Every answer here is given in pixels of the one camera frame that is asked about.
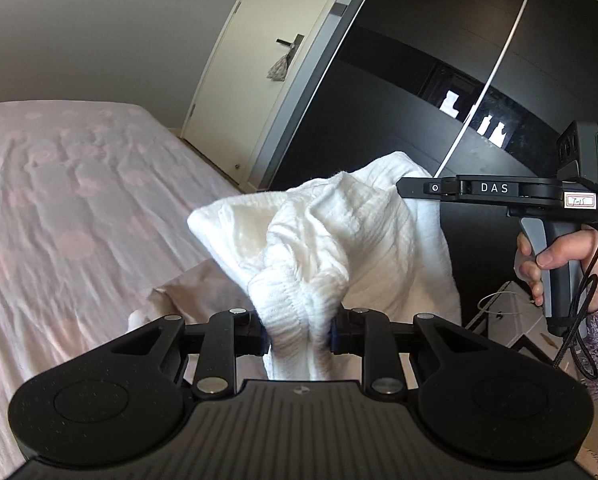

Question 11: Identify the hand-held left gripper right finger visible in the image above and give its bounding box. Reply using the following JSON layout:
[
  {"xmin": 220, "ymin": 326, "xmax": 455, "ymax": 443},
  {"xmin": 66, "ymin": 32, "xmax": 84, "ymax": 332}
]
[{"xmin": 329, "ymin": 307, "xmax": 487, "ymax": 401}]

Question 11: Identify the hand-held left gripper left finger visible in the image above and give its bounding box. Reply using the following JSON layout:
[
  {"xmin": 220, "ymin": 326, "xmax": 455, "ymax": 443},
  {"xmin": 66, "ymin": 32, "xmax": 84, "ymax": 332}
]
[{"xmin": 104, "ymin": 307, "xmax": 271, "ymax": 401}]

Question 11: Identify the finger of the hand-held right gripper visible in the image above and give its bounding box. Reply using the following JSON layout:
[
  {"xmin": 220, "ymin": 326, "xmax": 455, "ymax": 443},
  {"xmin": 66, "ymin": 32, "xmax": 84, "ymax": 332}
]
[{"xmin": 396, "ymin": 176, "xmax": 460, "ymax": 200}]

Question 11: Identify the white muslin garment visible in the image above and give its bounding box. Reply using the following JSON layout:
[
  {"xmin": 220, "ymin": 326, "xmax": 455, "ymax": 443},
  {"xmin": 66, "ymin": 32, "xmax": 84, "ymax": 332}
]
[{"xmin": 186, "ymin": 151, "xmax": 462, "ymax": 382}]

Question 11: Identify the person's right hand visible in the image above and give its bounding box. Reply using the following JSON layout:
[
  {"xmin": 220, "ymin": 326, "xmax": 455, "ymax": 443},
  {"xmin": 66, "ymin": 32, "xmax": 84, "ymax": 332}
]
[{"xmin": 515, "ymin": 229, "xmax": 598, "ymax": 313}]

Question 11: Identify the black wardrobe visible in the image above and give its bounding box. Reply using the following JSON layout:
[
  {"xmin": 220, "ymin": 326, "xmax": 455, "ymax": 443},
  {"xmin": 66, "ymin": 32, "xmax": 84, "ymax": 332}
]
[{"xmin": 268, "ymin": 0, "xmax": 598, "ymax": 361}]

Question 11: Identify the patterned cloth pouch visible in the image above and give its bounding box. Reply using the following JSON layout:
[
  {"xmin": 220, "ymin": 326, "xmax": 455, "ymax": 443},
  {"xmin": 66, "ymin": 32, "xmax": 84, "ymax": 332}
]
[{"xmin": 265, "ymin": 42, "xmax": 294, "ymax": 82}]

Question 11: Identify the bed with pink dotted sheet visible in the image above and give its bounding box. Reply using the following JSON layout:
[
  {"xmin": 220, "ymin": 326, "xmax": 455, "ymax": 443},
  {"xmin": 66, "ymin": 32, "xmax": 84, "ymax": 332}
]
[{"xmin": 0, "ymin": 101, "xmax": 270, "ymax": 476}]

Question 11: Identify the cream door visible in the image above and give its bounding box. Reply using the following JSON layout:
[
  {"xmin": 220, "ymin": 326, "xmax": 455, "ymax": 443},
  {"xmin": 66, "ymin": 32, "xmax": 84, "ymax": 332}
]
[{"xmin": 178, "ymin": 0, "xmax": 377, "ymax": 195}]

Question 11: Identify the black cable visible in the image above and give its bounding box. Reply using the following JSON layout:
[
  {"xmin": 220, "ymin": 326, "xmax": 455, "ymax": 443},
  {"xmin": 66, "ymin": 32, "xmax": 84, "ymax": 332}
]
[{"xmin": 553, "ymin": 185, "xmax": 598, "ymax": 381}]

